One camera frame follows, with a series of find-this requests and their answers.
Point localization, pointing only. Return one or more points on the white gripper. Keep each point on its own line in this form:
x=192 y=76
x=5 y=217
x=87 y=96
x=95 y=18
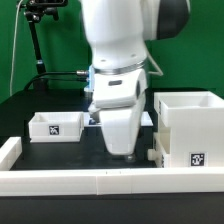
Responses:
x=121 y=99

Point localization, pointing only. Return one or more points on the white drawer cabinet box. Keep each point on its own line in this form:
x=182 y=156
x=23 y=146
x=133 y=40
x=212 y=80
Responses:
x=194 y=124

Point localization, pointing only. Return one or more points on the white front drawer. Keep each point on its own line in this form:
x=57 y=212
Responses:
x=160 y=153

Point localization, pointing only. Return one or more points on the white drawer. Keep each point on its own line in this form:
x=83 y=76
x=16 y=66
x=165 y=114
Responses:
x=160 y=153
x=56 y=126

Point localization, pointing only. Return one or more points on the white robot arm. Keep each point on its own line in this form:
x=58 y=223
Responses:
x=117 y=31

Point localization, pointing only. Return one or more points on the white rear drawer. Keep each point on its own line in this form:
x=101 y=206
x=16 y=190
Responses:
x=56 y=126

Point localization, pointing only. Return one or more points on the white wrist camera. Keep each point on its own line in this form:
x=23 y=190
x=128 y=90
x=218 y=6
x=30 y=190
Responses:
x=94 y=112

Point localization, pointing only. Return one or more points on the white marker base plate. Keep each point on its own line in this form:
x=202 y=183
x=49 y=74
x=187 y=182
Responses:
x=145 y=120

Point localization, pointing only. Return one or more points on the white front fence wall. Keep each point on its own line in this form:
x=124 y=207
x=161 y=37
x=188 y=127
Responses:
x=111 y=182

